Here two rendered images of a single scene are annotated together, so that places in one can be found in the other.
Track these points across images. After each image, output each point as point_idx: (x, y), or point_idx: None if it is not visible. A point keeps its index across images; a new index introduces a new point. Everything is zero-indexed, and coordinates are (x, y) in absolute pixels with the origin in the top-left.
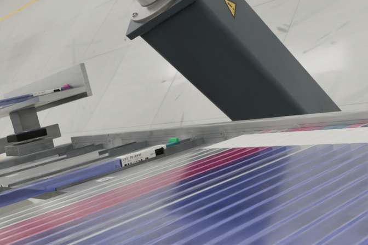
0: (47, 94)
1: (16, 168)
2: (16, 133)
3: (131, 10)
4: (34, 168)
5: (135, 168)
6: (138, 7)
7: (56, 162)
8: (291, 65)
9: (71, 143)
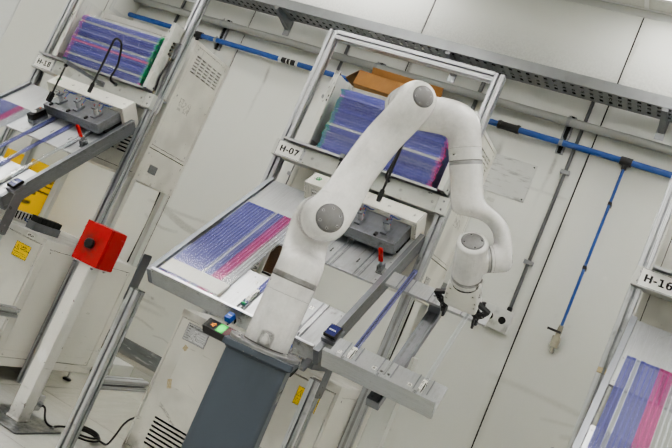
0: (337, 341)
1: (318, 316)
2: (335, 326)
3: (296, 358)
4: (308, 315)
5: (251, 289)
6: (288, 354)
7: (302, 320)
8: None
9: (315, 346)
